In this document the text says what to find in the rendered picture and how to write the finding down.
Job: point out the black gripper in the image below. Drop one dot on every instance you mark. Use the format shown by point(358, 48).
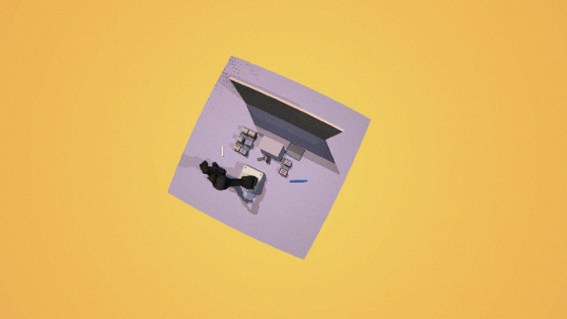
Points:
point(205, 164)

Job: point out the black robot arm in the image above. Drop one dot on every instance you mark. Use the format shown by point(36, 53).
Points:
point(221, 182)

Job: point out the dark grey flat panel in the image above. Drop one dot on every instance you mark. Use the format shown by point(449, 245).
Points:
point(286, 111)

